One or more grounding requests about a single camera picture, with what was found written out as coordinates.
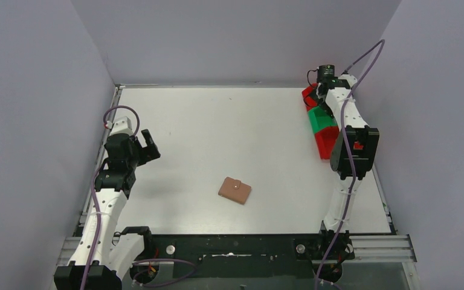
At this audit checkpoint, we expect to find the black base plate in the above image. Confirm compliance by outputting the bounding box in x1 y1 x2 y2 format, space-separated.
136 233 355 279

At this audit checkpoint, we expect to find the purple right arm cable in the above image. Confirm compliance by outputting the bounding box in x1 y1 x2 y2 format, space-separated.
314 39 386 290

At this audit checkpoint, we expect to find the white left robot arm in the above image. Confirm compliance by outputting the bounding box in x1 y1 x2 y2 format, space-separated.
54 129 161 289

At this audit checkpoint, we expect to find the green plastic bin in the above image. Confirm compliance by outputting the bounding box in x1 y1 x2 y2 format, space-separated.
307 107 337 134

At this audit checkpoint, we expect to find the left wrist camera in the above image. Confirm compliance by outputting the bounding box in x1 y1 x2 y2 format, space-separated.
107 117 134 136

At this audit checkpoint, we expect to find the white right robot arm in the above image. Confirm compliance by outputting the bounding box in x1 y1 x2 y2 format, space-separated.
311 72 380 233

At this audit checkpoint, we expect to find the tan leather card holder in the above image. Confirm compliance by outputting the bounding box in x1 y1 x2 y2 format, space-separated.
218 177 252 205

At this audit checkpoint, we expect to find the aluminium frame rail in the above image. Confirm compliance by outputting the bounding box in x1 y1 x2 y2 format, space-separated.
56 235 417 266

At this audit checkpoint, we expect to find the red bin with black card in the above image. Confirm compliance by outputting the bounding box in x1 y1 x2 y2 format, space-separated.
301 83 318 111

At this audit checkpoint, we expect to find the red bin with gold cards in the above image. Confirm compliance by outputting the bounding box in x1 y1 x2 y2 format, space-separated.
314 126 339 160

